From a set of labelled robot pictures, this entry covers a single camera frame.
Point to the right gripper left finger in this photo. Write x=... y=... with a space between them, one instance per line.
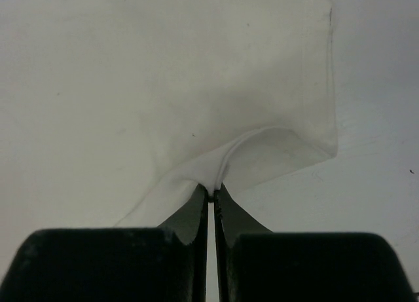
x=163 y=263

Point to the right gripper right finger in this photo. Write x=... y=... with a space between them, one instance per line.
x=256 y=264

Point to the cream white t shirt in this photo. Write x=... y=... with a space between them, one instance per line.
x=112 y=109

